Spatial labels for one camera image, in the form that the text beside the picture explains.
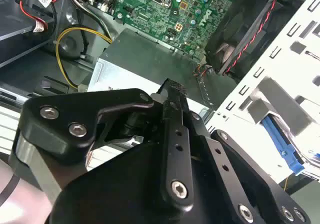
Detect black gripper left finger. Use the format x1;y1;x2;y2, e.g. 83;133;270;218
9;78;195;209

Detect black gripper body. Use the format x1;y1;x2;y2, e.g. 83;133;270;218
48;140;241;224

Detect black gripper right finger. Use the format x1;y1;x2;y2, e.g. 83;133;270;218
191;111;312;224

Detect hard disk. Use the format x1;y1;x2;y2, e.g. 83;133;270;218
259;114;320;177

